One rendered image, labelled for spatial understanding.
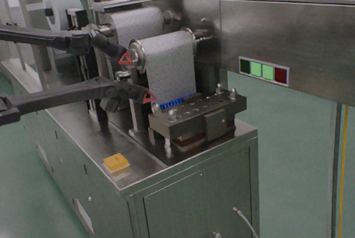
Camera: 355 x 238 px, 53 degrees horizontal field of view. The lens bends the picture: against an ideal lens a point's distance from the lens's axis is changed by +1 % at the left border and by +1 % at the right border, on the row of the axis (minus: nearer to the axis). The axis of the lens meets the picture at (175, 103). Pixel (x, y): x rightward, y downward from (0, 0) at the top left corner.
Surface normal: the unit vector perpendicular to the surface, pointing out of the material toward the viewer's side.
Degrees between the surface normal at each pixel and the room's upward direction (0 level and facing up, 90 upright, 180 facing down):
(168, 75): 90
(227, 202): 90
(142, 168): 0
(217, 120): 90
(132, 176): 0
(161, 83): 90
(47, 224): 0
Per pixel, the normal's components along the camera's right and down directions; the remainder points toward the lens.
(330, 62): -0.83, 0.29
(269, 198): -0.11, -0.92
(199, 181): 0.55, 0.27
